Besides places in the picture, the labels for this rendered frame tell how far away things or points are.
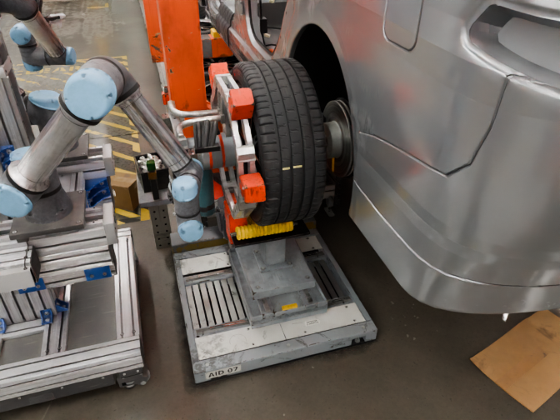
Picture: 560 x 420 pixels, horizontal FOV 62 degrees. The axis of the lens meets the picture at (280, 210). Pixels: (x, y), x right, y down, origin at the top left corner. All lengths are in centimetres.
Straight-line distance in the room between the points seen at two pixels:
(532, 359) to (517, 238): 133
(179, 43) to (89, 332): 126
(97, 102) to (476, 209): 94
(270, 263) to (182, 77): 94
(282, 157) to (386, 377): 107
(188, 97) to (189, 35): 27
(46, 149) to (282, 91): 78
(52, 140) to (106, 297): 104
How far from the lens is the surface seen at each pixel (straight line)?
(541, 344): 252
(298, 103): 168
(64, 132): 137
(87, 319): 219
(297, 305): 219
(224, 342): 215
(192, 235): 145
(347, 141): 189
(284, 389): 209
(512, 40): 118
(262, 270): 223
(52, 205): 168
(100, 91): 127
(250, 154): 164
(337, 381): 213
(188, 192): 139
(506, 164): 108
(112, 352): 201
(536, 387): 235
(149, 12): 409
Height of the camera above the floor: 172
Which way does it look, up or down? 35 degrees down
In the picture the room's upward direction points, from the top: straight up
